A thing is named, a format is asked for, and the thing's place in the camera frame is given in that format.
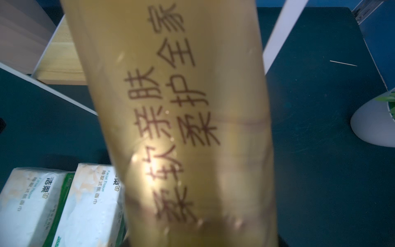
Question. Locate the gold tissue pack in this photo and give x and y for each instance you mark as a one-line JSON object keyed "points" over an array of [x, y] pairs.
{"points": [[180, 92]]}

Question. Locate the white tissue pack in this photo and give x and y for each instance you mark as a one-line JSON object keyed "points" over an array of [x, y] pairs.
{"points": [[93, 212], [32, 202]]}

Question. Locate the small thin stick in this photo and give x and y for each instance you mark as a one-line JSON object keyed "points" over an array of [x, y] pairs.
{"points": [[343, 63]]}

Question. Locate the white pot pink flowers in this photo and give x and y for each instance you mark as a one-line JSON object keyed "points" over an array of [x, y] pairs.
{"points": [[374, 122]]}

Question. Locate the white frame wooden shelf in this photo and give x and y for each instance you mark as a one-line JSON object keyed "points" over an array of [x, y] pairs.
{"points": [[60, 62]]}

